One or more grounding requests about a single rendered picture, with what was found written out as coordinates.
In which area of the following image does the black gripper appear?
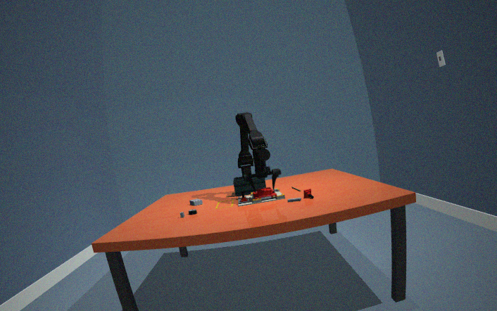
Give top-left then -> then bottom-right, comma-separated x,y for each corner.
243,160 -> 282,193

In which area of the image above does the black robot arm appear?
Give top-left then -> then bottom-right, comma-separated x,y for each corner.
235,113 -> 271,179

